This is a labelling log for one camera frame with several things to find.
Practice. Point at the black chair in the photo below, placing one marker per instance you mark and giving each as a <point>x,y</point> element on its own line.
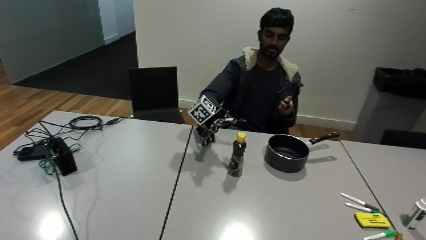
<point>154,93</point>

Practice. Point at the black bin bag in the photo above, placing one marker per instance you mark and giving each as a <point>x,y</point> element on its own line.
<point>400,81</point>

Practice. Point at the the person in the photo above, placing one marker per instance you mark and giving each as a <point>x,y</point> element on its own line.
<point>261,90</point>

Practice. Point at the white marker cube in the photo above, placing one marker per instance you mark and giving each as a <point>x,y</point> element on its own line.
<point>204,110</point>

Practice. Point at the dark chair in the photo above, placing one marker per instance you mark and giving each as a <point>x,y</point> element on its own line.
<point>404,139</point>

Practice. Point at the white marker with green cap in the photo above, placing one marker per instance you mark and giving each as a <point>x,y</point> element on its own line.
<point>381,235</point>

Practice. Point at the grey bin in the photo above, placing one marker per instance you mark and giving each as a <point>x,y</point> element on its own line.
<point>381,116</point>

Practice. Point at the white marker with green tip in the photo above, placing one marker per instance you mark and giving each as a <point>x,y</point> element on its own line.
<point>360,208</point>

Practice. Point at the black box device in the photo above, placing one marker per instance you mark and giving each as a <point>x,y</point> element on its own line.
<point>63,156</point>

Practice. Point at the yellow eraser block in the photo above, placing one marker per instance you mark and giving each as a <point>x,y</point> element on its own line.
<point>372,220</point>

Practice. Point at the flat black device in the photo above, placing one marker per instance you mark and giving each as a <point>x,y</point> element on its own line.
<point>30,153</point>

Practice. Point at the white marker with red cap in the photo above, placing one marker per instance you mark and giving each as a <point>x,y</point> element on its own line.
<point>357,200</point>

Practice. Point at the brown bottle with yellow cap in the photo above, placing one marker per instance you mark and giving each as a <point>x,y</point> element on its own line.
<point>236,156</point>

